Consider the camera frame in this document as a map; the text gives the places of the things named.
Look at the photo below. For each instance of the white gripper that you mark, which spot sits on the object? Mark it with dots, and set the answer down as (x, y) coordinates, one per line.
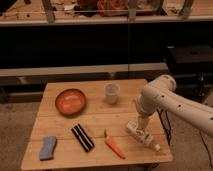
(142, 123)

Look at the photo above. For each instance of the orange pepper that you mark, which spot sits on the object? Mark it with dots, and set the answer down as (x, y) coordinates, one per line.
(111, 143)

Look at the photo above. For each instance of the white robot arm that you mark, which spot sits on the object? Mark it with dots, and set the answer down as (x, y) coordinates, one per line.
(160, 93)

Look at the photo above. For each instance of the orange ceramic bowl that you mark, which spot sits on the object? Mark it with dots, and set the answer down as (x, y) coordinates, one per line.
(70, 102)

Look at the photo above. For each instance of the clear plastic cup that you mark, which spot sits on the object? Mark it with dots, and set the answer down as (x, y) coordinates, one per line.
(111, 93)

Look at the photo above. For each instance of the black striped eraser block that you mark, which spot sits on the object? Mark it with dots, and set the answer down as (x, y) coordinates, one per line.
(83, 138)

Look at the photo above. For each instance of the wooden table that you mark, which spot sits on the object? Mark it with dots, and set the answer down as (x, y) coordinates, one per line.
(96, 117)

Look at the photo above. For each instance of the black box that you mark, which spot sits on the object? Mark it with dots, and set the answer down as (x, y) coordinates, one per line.
(190, 59)

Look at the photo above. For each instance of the blue sponge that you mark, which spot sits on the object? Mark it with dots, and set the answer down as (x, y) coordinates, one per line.
(48, 147)

